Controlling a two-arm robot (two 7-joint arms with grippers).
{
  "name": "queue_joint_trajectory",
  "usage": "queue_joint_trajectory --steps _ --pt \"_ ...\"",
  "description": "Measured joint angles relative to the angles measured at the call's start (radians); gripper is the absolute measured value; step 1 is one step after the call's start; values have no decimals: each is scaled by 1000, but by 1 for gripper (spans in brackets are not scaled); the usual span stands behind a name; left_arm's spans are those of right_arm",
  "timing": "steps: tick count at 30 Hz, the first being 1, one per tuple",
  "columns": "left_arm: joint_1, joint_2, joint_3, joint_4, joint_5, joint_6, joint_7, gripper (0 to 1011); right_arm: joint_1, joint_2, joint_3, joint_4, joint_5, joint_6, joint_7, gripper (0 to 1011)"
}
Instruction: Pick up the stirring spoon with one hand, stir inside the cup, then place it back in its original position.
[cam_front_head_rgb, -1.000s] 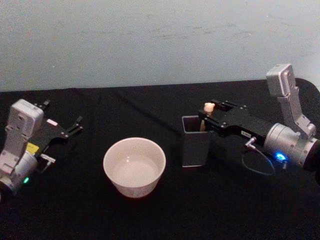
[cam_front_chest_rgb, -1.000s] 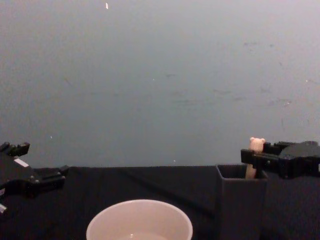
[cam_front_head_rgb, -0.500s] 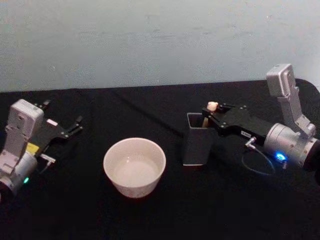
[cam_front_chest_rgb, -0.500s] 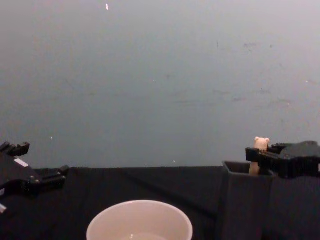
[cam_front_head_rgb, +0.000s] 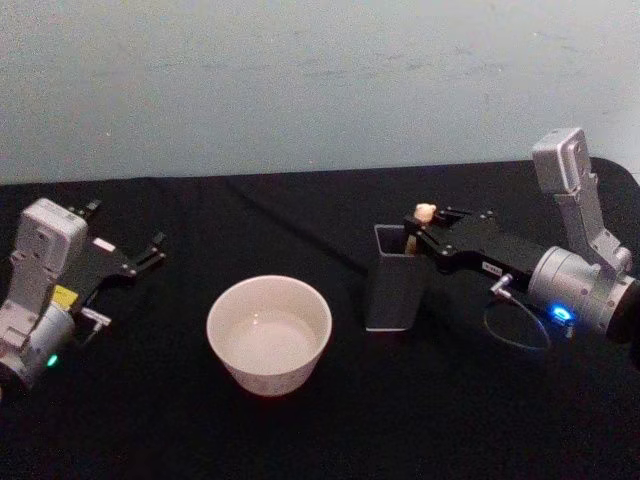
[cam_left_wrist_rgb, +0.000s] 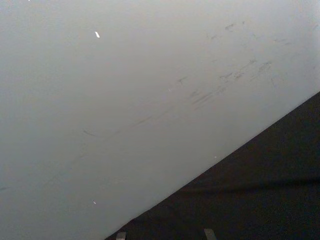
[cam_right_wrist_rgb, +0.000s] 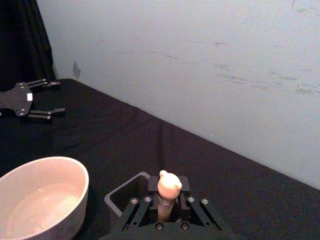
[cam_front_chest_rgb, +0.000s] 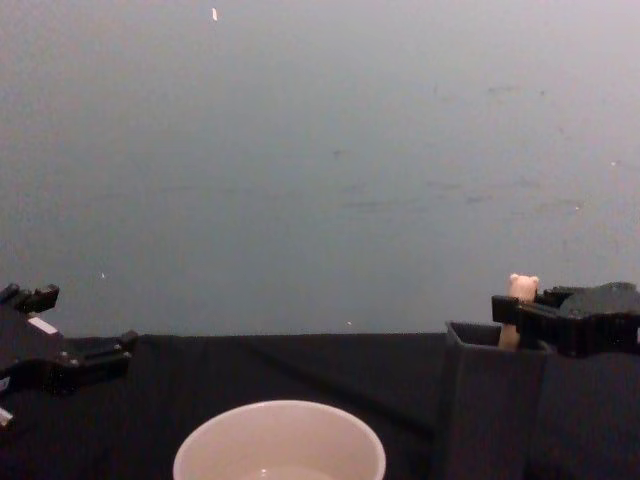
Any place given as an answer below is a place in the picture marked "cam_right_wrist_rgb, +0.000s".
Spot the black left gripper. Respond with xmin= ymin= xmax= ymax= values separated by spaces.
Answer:
xmin=0 ymin=78 xmax=67 ymax=124

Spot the white ceramic bowl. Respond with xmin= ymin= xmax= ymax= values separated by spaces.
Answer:
xmin=0 ymin=156 xmax=90 ymax=240

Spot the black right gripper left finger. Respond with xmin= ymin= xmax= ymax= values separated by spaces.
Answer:
xmin=121 ymin=175 xmax=165 ymax=232

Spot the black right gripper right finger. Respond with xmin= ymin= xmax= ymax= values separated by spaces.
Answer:
xmin=177 ymin=175 xmax=224 ymax=231

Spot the black table cloth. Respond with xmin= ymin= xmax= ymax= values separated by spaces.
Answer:
xmin=0 ymin=78 xmax=320 ymax=240

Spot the black curtain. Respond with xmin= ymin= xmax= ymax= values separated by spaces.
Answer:
xmin=0 ymin=0 xmax=57 ymax=94

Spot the dark grey square container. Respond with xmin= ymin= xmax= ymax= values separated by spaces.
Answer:
xmin=104 ymin=171 xmax=151 ymax=219

